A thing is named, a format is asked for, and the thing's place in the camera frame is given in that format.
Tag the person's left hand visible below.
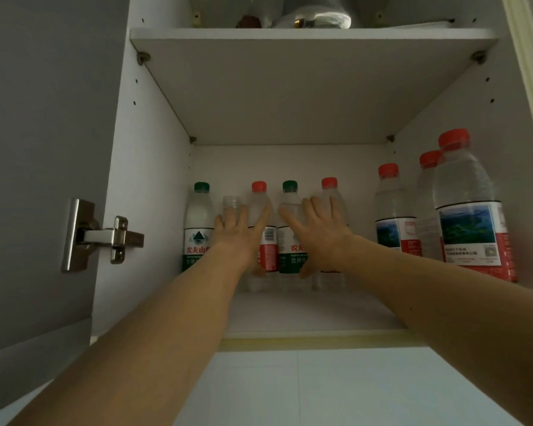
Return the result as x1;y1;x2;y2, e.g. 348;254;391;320
209;205;272;278

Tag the person's right hand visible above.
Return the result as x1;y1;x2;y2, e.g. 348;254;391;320
278;195;356;280

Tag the red-cap water bottle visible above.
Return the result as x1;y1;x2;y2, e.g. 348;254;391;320
313;176;351;291
248;180;280;293

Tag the green-cap water bottle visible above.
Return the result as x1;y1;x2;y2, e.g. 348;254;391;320
277;180;310;291

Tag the group of bottles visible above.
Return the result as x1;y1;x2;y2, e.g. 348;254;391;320
182;128;518;285

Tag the white wall cabinet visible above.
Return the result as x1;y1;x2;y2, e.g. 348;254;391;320
91;0;533;353

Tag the person's right forearm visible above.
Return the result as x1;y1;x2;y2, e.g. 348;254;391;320
333;237;533;426

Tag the person's left forearm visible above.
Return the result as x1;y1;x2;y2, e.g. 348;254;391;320
7;243;254;426

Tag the cupboard door hinge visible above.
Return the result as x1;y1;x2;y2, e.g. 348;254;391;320
61;198;145;273

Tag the grey wall cabinet door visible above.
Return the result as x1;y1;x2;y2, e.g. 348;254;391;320
0;0;132;420

